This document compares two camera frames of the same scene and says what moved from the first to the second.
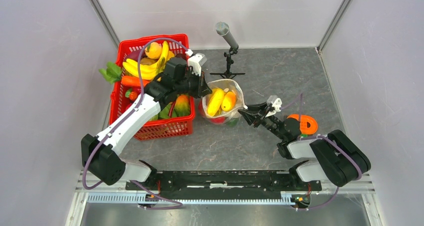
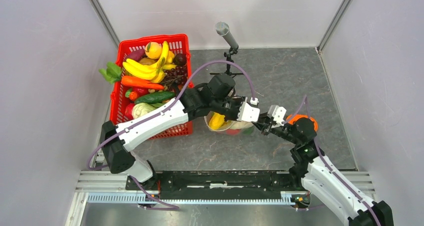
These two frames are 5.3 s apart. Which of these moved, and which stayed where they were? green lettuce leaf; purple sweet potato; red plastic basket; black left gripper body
Moved: black left gripper body
Stayed: green lettuce leaf; red plastic basket; purple sweet potato
